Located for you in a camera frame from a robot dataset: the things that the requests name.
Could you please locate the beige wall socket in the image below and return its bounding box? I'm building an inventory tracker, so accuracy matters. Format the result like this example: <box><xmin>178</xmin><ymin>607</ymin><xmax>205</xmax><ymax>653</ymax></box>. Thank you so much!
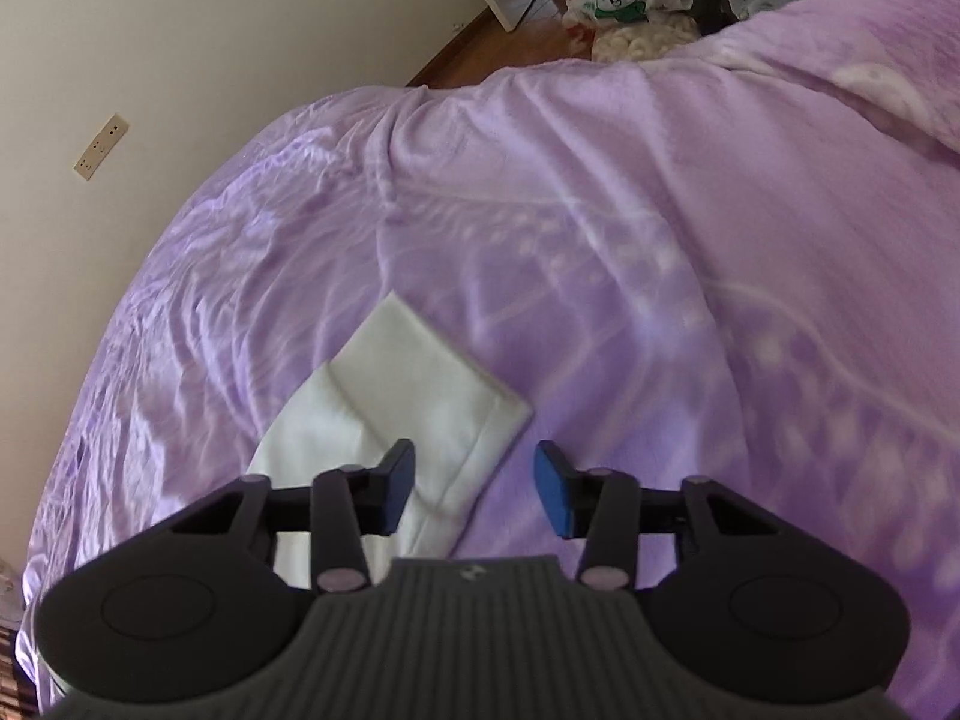
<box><xmin>73</xmin><ymin>114</ymin><xmax>128</xmax><ymax>181</ymax></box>

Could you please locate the white garment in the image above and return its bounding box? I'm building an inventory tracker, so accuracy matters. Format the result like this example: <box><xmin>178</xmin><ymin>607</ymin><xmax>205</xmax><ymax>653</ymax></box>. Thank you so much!
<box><xmin>246</xmin><ymin>291</ymin><xmax>535</xmax><ymax>592</ymax></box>

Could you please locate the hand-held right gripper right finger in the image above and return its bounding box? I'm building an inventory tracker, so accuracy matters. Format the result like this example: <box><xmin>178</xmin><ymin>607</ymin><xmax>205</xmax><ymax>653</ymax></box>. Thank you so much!
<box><xmin>532</xmin><ymin>441</ymin><xmax>781</xmax><ymax>590</ymax></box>

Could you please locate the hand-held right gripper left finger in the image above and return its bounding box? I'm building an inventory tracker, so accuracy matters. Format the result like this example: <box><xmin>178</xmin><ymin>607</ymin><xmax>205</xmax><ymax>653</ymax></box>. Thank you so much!
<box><xmin>171</xmin><ymin>439</ymin><xmax>417</xmax><ymax>593</ymax></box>

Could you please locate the cream fluffy cloth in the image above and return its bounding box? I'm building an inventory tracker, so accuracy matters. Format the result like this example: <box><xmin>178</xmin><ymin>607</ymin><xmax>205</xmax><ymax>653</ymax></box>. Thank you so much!
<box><xmin>591</xmin><ymin>11</ymin><xmax>700</xmax><ymax>63</ymax></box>

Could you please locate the purple pillow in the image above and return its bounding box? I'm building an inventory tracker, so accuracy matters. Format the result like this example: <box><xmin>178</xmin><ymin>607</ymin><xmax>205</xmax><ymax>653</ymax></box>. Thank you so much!
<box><xmin>705</xmin><ymin>0</ymin><xmax>960</xmax><ymax>166</ymax></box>

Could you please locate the purple bed sheet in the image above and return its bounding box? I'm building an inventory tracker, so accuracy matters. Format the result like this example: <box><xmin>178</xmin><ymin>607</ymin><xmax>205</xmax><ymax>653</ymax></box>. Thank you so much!
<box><xmin>15</xmin><ymin>0</ymin><xmax>960</xmax><ymax>720</ymax></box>

